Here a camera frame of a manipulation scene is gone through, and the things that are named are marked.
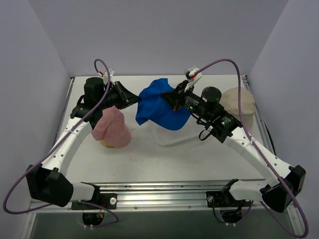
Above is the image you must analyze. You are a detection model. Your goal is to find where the blue baseball cap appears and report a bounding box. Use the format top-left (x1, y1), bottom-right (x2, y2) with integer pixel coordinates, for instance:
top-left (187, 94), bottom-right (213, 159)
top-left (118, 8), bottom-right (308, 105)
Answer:
top-left (135, 78), bottom-right (190, 130)

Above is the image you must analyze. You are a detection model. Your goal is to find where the pink baseball cap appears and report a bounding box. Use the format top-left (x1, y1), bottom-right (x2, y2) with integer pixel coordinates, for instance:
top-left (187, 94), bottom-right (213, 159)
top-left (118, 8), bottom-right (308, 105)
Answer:
top-left (91, 106), bottom-right (132, 148)

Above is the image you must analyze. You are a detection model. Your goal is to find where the beige bucket hat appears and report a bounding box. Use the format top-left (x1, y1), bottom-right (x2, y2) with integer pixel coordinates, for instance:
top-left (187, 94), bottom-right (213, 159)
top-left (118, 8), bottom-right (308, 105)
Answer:
top-left (220, 87), bottom-right (256, 131)

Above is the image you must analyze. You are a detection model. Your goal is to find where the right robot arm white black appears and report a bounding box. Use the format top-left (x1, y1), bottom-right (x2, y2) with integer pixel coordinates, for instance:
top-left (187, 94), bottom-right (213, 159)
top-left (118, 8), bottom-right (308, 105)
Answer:
top-left (160, 82), bottom-right (306, 213)

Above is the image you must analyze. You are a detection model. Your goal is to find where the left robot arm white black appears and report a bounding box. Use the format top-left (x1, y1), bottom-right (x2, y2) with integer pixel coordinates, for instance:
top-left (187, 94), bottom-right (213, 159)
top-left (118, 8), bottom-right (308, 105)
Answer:
top-left (26, 77), bottom-right (141, 209)

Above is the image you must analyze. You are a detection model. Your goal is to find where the white plastic basket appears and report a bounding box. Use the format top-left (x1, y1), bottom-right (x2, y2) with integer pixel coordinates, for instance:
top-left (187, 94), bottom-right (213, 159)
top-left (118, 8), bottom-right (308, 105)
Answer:
top-left (148, 118), bottom-right (204, 146)

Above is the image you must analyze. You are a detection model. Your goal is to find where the wooden mushroom hat stand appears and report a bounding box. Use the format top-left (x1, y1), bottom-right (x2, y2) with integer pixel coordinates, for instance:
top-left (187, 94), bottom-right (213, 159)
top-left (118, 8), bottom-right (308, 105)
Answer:
top-left (100, 140), bottom-right (116, 148)

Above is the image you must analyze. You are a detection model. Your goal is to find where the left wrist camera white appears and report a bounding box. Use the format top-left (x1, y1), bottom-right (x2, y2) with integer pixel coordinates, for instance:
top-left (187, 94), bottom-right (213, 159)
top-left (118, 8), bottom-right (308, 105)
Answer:
top-left (98, 68), bottom-right (115, 84)

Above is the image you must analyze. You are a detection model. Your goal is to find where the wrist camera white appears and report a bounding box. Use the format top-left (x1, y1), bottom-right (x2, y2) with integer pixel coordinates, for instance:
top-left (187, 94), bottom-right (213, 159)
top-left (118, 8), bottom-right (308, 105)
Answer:
top-left (184, 66), bottom-right (202, 92)
top-left (98, 68), bottom-right (115, 84)

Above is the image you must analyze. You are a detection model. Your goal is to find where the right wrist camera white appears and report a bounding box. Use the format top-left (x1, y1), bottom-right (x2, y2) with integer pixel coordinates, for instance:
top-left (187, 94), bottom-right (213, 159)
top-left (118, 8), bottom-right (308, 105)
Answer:
top-left (184, 66), bottom-right (202, 92)

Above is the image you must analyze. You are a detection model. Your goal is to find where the aluminium frame rail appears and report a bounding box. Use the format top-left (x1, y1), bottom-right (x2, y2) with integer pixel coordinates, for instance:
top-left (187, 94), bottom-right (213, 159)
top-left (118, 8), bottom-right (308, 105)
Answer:
top-left (27, 74), bottom-right (299, 215)

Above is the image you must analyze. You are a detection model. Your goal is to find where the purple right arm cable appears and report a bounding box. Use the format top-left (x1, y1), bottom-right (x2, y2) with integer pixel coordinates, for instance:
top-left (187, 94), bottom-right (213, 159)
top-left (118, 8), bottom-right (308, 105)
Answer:
top-left (195, 58), bottom-right (308, 239)

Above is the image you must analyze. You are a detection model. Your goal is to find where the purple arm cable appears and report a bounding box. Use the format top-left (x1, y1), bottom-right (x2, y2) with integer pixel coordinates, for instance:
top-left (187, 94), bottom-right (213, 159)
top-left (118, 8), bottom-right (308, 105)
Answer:
top-left (195, 58), bottom-right (308, 239)
top-left (3, 59), bottom-right (119, 228)

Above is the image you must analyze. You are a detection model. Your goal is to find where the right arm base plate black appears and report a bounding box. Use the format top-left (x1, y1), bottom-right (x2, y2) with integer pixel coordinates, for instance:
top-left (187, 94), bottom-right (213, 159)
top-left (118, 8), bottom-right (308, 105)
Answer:
top-left (206, 191), bottom-right (250, 208)

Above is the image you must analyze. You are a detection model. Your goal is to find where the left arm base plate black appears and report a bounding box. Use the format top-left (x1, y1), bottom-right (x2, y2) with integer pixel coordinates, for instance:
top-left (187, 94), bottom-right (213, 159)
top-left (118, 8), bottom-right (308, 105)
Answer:
top-left (71, 193), bottom-right (118, 210)

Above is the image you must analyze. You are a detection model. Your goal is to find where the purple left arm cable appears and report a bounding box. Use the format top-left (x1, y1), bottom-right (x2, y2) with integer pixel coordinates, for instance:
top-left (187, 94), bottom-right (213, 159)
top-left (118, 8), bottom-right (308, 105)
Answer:
top-left (3, 59), bottom-right (119, 228)

